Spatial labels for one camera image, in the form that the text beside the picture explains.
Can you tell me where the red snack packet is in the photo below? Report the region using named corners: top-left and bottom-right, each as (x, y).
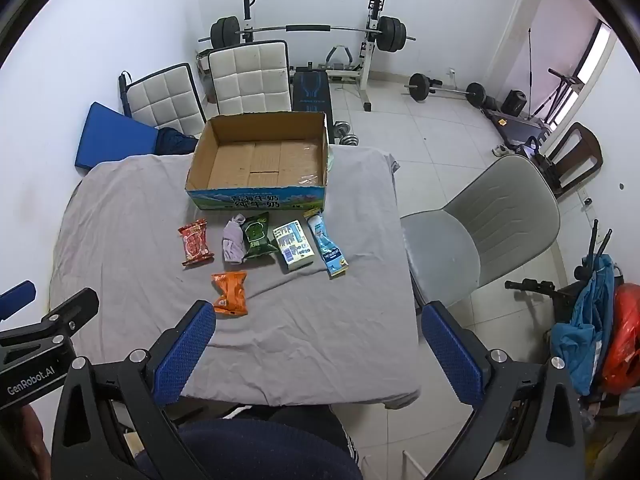
top-left (178, 218), bottom-right (213, 267)

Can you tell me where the black speaker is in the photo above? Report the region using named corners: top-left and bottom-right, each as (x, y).
top-left (501, 89), bottom-right (528, 115)

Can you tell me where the grey shell chair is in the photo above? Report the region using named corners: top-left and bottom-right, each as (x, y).
top-left (400, 154), bottom-right (561, 311)

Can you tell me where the black weight bench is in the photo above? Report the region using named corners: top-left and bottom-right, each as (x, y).
top-left (291, 66), bottom-right (335, 133)

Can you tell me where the orange snack packet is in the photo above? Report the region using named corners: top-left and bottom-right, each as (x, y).
top-left (210, 271), bottom-right (249, 317)

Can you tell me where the blue foam mat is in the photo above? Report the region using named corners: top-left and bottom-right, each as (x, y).
top-left (75, 102), bottom-right (160, 177)

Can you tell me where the white barbell rack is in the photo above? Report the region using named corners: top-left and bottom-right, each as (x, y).
top-left (240, 0), bottom-right (388, 111)

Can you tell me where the purple-grey packet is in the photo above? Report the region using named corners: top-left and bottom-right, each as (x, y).
top-left (222, 214), bottom-right (248, 264)

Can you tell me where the white green carton box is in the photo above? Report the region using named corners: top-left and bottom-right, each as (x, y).
top-left (273, 220), bottom-right (316, 272)

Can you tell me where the black metal frame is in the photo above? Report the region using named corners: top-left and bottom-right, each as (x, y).
top-left (504, 217), bottom-right (616, 321)

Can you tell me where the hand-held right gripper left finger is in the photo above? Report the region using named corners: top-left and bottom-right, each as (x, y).
top-left (50, 300), bottom-right (217, 480)

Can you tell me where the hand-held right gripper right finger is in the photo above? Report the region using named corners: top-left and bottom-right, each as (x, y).
top-left (421, 301), bottom-right (587, 480)

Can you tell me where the grey tablecloth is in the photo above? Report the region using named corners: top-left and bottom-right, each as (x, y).
top-left (48, 146), bottom-right (422, 408)

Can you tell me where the cardboard box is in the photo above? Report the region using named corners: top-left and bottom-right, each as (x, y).
top-left (186, 111), bottom-right (331, 211)

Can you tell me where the orange plastic bag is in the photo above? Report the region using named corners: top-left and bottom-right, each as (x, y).
top-left (600, 282), bottom-right (640, 393)

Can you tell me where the black tripod stand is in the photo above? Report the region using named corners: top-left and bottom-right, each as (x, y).
top-left (525, 27), bottom-right (586, 123)

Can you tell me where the long barbell with black plates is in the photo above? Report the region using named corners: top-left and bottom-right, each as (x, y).
top-left (197, 16), bottom-right (417, 53)

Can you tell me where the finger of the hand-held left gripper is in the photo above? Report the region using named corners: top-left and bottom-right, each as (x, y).
top-left (0, 287), bottom-right (101, 359)
top-left (0, 280), bottom-right (37, 322)

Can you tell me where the light blue packet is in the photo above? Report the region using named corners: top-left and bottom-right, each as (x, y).
top-left (303, 211), bottom-right (349, 278)

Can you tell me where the black treadmill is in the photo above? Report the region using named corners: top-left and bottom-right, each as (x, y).
top-left (482, 105), bottom-right (553, 151)

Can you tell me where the white quilted chair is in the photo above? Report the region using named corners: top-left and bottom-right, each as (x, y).
top-left (119, 63), bottom-right (207, 137)
top-left (207, 40), bottom-right (292, 117)

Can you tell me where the person's left forearm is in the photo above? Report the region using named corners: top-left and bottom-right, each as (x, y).
top-left (20, 402), bottom-right (53, 480)

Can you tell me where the short barbell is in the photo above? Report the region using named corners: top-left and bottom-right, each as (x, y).
top-left (404, 73), bottom-right (487, 108)

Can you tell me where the dark blue jacket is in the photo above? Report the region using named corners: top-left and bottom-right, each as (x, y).
top-left (154, 127), bottom-right (200, 157)

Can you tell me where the brown wooden chair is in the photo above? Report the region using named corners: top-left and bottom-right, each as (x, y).
top-left (545, 121), bottom-right (604, 196)

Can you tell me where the chrome dumbbell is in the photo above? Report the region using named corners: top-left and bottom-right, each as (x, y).
top-left (332, 120), bottom-right (361, 147)

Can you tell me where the black rod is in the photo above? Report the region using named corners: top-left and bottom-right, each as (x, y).
top-left (118, 72), bottom-right (132, 116)

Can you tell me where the green snack packet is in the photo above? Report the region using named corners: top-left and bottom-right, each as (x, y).
top-left (242, 211), bottom-right (280, 260)

